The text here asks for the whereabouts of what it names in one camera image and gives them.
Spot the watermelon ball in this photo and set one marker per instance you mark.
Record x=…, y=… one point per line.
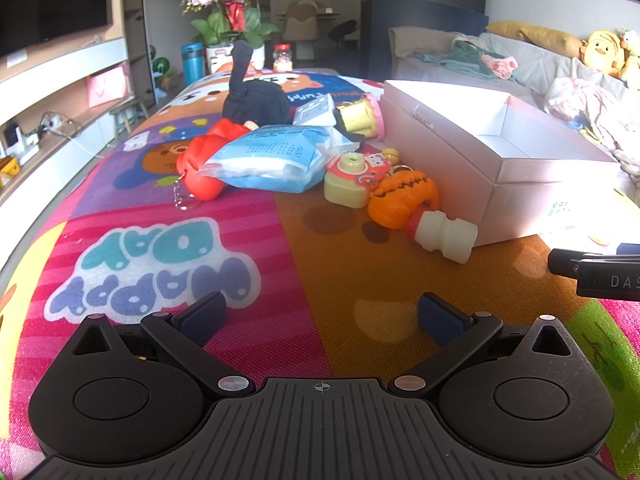
x=161, y=67

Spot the small white bottle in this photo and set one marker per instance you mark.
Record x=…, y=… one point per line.
x=445, y=235

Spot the potted purple orchid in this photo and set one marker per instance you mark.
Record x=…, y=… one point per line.
x=235, y=15

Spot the green clothes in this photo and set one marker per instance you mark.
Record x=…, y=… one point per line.
x=460, y=60

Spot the dark blue cabinet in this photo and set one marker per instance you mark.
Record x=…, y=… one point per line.
x=400, y=30

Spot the small wooden stool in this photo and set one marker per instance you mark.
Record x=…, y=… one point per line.
x=127, y=112

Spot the blue thermos bottle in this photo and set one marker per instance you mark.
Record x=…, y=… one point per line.
x=192, y=65

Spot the yellow plush animal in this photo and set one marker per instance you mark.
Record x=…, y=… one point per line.
x=631, y=60

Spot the blue yellow small toy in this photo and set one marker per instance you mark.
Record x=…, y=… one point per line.
x=579, y=125

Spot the black television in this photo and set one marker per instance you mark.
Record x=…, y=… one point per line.
x=50, y=0

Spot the blue white wipes packet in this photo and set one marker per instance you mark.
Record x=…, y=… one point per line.
x=270, y=155

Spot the grey sofa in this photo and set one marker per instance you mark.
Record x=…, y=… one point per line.
x=525, y=75

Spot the black plush toy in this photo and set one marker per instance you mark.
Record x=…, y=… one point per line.
x=255, y=100

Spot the pink white clothes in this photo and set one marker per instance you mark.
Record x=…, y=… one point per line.
x=585, y=100

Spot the pink cloth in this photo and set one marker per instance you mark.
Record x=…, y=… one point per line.
x=500, y=66

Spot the white wooden television cabinet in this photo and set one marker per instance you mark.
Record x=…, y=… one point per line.
x=60, y=160

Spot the yellow duck plush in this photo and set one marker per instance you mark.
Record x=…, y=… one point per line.
x=602, y=52

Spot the yellow pillow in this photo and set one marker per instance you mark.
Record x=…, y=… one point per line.
x=540, y=37

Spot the yellow toy camera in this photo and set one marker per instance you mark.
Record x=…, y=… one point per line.
x=345, y=190

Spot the yellow pink toy cup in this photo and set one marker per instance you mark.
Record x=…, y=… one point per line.
x=362, y=117

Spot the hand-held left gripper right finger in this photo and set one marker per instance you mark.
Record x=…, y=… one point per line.
x=440, y=317

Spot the white cardboard box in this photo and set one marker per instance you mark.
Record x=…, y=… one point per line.
x=450, y=160

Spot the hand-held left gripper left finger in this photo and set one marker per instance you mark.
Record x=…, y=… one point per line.
x=202, y=317

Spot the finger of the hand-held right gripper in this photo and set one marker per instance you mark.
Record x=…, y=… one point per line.
x=629, y=248
x=562, y=261

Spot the white plastic charger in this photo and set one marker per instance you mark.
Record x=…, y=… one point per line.
x=315, y=112

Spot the clear jar with red lid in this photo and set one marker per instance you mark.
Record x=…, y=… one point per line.
x=283, y=59

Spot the beige dining chair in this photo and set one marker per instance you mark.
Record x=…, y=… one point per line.
x=300, y=27

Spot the pink paper bag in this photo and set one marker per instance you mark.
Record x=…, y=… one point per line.
x=107, y=87

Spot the small yellow bell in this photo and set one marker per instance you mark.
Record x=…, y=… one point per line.
x=391, y=156

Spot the orange toy with white bottle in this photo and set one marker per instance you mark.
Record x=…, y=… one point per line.
x=400, y=205

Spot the black chair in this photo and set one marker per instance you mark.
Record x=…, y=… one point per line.
x=342, y=32

